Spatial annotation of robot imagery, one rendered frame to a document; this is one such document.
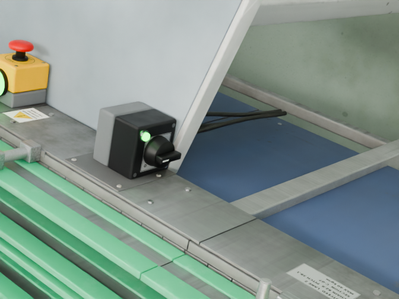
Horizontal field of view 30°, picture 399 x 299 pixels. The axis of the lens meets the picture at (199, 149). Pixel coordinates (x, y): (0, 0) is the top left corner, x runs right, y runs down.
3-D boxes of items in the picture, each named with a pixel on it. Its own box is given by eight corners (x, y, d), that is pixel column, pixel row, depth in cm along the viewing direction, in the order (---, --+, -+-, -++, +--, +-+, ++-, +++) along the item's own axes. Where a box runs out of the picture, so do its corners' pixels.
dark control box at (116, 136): (132, 148, 114) (91, 159, 107) (141, 99, 111) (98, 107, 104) (171, 169, 109) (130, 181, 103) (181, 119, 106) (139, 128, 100)
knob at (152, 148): (162, 161, 107) (180, 170, 105) (141, 167, 104) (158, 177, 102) (168, 132, 105) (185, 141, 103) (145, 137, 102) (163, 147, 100)
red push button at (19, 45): (2, 59, 121) (3, 38, 120) (22, 56, 124) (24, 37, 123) (16, 66, 119) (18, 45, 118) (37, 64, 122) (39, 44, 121)
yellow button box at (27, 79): (22, 89, 129) (-14, 94, 123) (26, 48, 126) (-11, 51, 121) (48, 103, 125) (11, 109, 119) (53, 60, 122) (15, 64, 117)
